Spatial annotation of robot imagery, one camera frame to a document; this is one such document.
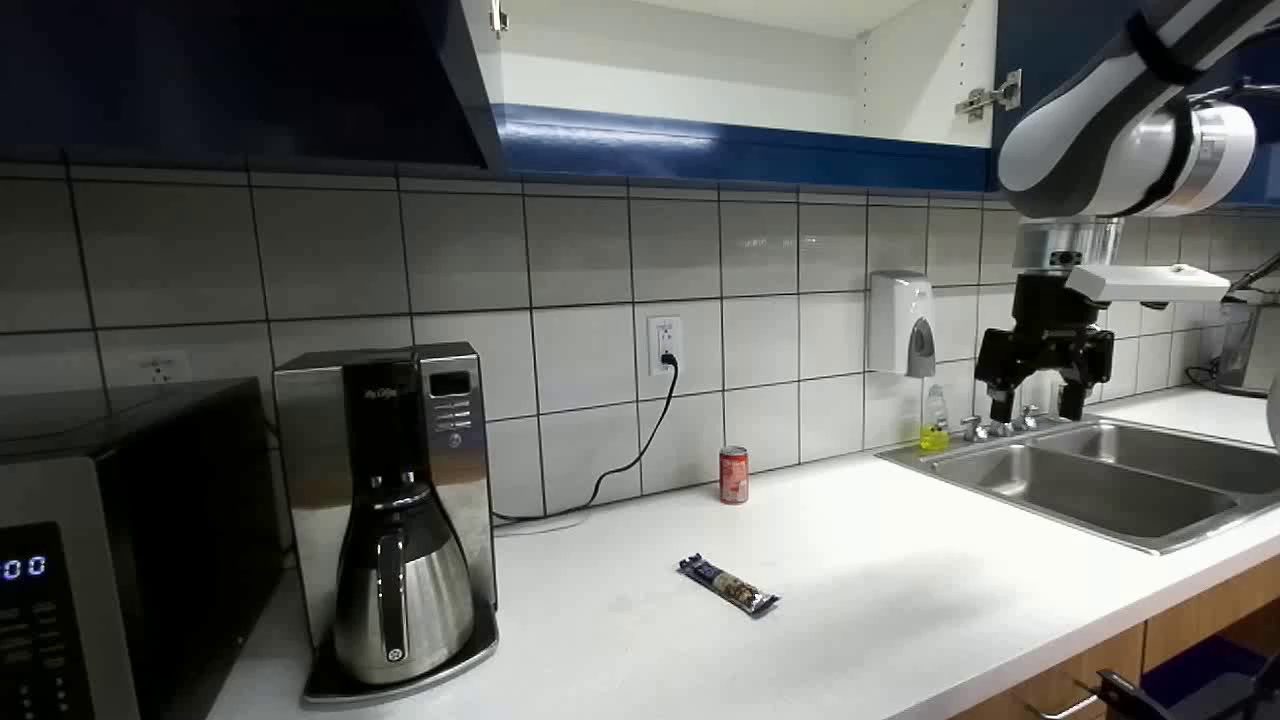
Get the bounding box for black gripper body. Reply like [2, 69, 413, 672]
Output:
[975, 275, 1115, 386]

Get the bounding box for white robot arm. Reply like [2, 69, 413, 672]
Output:
[975, 0, 1280, 422]

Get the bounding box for metal cabinet hinge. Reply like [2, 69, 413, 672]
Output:
[954, 69, 1025, 123]

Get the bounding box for blue upper cabinet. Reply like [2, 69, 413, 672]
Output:
[462, 0, 1149, 190]

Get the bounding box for open blue cabinet door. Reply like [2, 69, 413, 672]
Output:
[0, 0, 503, 170]

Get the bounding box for chrome sink faucet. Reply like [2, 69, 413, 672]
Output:
[959, 408, 1044, 444]

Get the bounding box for yellow dish soap bottle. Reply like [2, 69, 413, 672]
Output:
[914, 383, 953, 454]

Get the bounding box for stainless steel sink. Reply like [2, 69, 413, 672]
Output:
[896, 421, 1280, 553]

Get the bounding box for white soap dispenser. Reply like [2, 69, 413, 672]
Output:
[867, 275, 937, 380]

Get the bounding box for red soda can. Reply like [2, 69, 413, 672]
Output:
[720, 444, 749, 503]

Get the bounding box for steel coffee carafe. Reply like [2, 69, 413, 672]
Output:
[331, 486, 476, 682]

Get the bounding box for black microwave oven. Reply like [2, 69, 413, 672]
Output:
[0, 380, 282, 720]

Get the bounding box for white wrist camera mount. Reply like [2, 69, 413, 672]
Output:
[1068, 265, 1230, 303]

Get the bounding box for wooden drawer with handle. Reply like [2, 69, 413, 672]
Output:
[954, 628, 1143, 720]

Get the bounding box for black power cord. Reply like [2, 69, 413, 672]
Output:
[486, 348, 685, 527]

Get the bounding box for white wall outlet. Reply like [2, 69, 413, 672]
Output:
[649, 315, 685, 376]

